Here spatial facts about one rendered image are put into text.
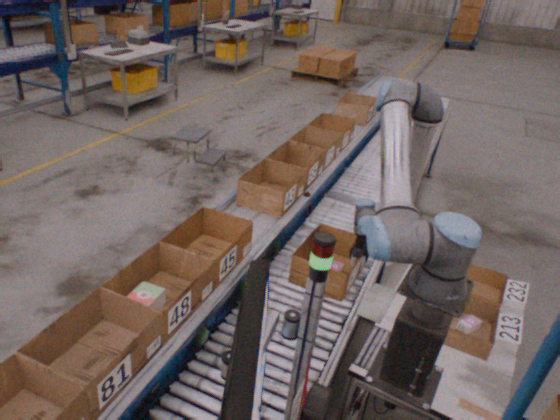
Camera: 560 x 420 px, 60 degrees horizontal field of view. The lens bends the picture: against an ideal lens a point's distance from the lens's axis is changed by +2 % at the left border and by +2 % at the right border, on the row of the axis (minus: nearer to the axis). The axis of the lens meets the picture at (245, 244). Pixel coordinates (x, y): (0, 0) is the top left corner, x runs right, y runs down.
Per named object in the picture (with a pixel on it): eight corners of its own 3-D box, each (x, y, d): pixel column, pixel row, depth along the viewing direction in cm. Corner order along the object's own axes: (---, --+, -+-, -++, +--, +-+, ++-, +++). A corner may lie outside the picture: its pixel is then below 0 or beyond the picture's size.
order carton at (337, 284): (341, 302, 231) (347, 274, 222) (287, 282, 243) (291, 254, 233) (365, 264, 261) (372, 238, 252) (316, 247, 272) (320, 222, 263)
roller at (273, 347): (324, 378, 197) (326, 369, 194) (215, 333, 214) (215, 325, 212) (328, 370, 201) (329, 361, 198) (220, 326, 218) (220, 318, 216)
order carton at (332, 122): (339, 154, 362) (343, 132, 353) (303, 146, 372) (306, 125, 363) (352, 139, 393) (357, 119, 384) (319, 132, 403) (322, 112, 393)
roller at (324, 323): (341, 339, 217) (343, 331, 214) (240, 301, 235) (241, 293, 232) (344, 332, 221) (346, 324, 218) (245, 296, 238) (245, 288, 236)
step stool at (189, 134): (213, 183, 508) (214, 144, 484) (170, 175, 519) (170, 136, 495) (226, 169, 542) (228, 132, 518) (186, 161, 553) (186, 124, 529)
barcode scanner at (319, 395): (330, 406, 149) (334, 386, 142) (317, 438, 141) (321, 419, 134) (310, 397, 151) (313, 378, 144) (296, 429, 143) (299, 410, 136)
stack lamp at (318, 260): (327, 272, 106) (331, 250, 103) (306, 265, 108) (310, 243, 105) (333, 261, 110) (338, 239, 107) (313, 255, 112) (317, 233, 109)
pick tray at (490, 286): (494, 320, 228) (502, 304, 223) (413, 290, 244) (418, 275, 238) (502, 290, 249) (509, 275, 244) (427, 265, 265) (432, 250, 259)
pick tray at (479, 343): (486, 361, 205) (494, 344, 199) (396, 326, 219) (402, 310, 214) (493, 324, 226) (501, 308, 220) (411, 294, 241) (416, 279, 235)
